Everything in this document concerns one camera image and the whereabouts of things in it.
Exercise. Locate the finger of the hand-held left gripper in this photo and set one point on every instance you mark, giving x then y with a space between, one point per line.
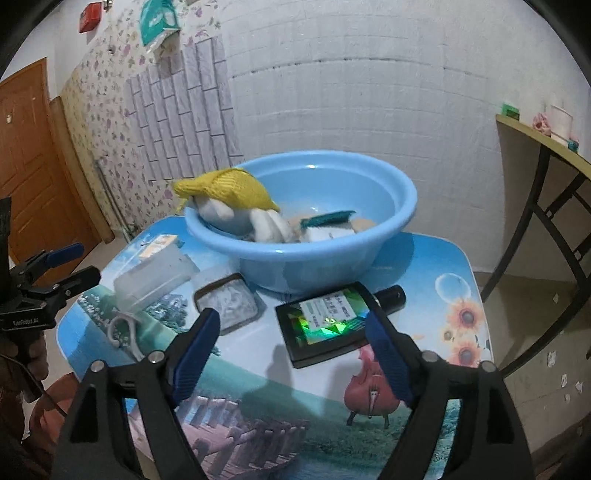
64 253
78 279

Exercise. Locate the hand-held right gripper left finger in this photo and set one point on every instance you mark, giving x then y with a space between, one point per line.
198 344

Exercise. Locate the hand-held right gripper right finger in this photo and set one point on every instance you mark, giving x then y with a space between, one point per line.
388 360

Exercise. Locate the clear cotton swab bag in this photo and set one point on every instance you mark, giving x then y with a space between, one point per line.
228 304

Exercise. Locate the white plastic hook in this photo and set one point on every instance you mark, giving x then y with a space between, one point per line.
111 328

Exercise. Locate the clear plastic toothpick box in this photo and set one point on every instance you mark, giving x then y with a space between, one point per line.
147 281

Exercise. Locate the white yellow tissue pack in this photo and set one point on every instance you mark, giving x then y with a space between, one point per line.
159 244

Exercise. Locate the blue plastic basin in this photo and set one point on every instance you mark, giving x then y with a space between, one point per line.
323 267

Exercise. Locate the small teal container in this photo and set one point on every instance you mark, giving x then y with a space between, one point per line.
574 145

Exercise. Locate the person's left hand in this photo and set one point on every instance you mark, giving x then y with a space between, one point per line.
30 360

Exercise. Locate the wooden door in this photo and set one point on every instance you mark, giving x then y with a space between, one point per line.
37 175

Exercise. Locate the red plastic stool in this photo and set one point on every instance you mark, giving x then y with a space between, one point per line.
57 406

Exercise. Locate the red alarm box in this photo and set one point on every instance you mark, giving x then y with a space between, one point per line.
90 16

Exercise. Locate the green tissue pack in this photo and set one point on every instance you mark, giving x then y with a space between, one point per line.
159 21

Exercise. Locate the wooden side desk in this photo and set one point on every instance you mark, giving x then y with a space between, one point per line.
521 127

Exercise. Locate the green box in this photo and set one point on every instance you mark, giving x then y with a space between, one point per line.
510 112

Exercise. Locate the pink ornament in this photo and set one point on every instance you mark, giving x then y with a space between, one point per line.
542 123

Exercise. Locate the white cup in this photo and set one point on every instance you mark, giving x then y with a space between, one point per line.
559 124

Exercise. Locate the grey brick wall sticker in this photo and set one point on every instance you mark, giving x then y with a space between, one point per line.
184 115

